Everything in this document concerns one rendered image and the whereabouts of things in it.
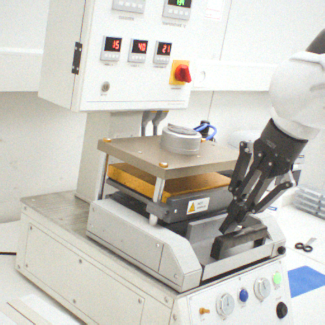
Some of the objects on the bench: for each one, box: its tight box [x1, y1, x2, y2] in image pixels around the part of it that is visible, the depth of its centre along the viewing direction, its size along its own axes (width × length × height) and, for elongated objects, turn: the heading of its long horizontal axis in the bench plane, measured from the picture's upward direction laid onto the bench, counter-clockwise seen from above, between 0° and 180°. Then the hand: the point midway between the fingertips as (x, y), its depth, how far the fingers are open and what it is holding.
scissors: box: [295, 237, 317, 252], centre depth 176 cm, size 14×6×1 cm, turn 118°
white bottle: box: [265, 188, 282, 222], centre depth 178 cm, size 5×5×14 cm
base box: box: [15, 203, 295, 325], centre depth 123 cm, size 54×38×17 cm
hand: (233, 217), depth 107 cm, fingers closed
